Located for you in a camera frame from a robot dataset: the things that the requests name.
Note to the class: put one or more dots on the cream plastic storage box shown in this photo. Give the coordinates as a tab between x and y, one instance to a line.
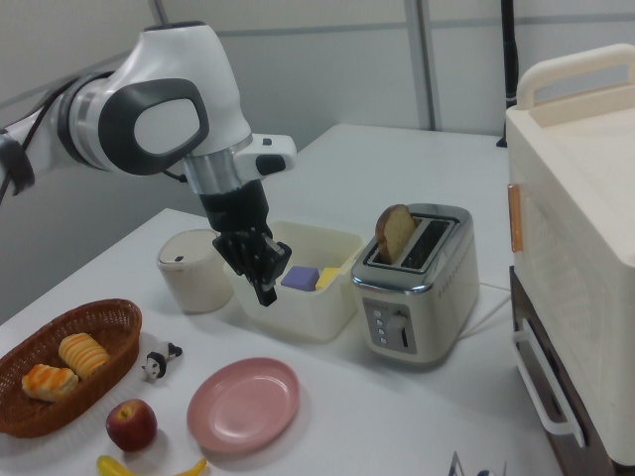
317	307

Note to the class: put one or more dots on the white toaster lever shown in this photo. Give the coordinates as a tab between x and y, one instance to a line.
398	322

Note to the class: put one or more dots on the ridged yellow bread roll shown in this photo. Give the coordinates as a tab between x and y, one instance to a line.
83	353

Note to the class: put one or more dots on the yellow block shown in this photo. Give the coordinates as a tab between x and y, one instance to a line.
327	278

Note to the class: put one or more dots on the cream and chrome toaster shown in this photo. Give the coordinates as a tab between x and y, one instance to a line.
421	307

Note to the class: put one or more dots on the black pole stand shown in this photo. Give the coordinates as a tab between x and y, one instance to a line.
508	59

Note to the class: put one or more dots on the brown wicker basket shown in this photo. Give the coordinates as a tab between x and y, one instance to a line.
114	327

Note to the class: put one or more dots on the cream cylindrical lidded canister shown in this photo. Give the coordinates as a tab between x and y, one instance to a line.
191	277

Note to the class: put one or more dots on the orange striped pastry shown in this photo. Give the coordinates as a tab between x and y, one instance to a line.
49	383

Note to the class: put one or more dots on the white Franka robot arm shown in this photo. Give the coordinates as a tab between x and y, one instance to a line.
164	89

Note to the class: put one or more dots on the large cream plastic cabinet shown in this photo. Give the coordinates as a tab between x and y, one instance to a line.
580	248

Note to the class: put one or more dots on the red apple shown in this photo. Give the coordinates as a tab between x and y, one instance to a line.
131	426

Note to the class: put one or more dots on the toast bread slice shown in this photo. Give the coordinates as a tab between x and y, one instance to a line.
394	233

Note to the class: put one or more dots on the pink plate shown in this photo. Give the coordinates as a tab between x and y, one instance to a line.
243	404

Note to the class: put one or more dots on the purple block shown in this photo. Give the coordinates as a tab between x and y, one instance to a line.
300	278

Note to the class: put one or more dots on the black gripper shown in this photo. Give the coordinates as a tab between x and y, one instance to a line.
238	213

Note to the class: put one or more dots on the yellow toy banana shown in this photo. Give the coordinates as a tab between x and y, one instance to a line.
111	466

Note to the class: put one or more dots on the panda figurine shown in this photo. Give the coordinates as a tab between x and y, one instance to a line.
158	364

